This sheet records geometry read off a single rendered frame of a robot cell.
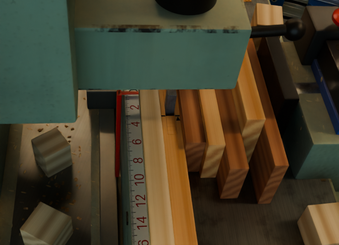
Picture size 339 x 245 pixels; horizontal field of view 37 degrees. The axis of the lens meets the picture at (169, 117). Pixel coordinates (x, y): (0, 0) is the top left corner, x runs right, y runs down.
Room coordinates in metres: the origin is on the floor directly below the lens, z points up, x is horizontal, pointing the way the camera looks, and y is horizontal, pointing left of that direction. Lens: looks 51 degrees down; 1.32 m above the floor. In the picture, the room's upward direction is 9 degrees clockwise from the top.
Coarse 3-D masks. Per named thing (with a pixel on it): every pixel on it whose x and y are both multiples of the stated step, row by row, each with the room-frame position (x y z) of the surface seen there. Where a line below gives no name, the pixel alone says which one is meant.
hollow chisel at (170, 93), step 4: (168, 92) 0.32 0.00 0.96; (172, 92) 0.32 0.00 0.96; (176, 92) 0.32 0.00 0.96; (168, 96) 0.32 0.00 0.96; (172, 96) 0.32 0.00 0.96; (176, 96) 0.32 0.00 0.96; (168, 100) 0.32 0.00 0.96; (172, 100) 0.32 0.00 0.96; (164, 104) 0.32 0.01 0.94; (168, 104) 0.32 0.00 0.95; (172, 104) 0.32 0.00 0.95; (168, 108) 0.32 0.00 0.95; (172, 108) 0.32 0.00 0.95; (168, 112) 0.32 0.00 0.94; (172, 112) 0.32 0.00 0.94
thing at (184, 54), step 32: (96, 0) 0.31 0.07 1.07; (128, 0) 0.31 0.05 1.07; (224, 0) 0.33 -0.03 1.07; (96, 32) 0.28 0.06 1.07; (128, 32) 0.28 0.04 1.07; (160, 32) 0.29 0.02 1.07; (192, 32) 0.29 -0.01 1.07; (224, 32) 0.30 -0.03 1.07; (96, 64) 0.28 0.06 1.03; (128, 64) 0.28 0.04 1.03; (160, 64) 0.29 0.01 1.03; (192, 64) 0.29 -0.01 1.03; (224, 64) 0.30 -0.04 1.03
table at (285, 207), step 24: (264, 0) 0.57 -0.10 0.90; (288, 168) 0.30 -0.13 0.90; (192, 192) 0.25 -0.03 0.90; (216, 192) 0.26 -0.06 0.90; (240, 192) 0.26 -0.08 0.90; (288, 192) 0.27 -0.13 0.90; (312, 192) 0.27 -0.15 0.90; (336, 192) 0.30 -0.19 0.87; (216, 216) 0.23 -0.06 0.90; (240, 216) 0.24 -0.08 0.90; (264, 216) 0.24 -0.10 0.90; (288, 216) 0.24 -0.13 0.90; (216, 240) 0.21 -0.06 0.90; (240, 240) 0.21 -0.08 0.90; (264, 240) 0.21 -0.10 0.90; (288, 240) 0.22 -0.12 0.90
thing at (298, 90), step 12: (276, 36) 0.39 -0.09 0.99; (264, 48) 0.38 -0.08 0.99; (276, 48) 0.37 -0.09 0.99; (264, 60) 0.37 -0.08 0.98; (276, 60) 0.35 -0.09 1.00; (264, 72) 0.36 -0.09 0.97; (276, 72) 0.34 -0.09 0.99; (288, 72) 0.34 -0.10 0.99; (276, 84) 0.33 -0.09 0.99; (288, 84) 0.32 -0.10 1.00; (300, 84) 0.36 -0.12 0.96; (312, 84) 0.36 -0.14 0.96; (276, 96) 0.32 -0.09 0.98; (288, 96) 0.31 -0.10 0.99; (276, 108) 0.31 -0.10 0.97; (288, 108) 0.31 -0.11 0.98; (276, 120) 0.31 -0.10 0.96; (288, 120) 0.31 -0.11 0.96
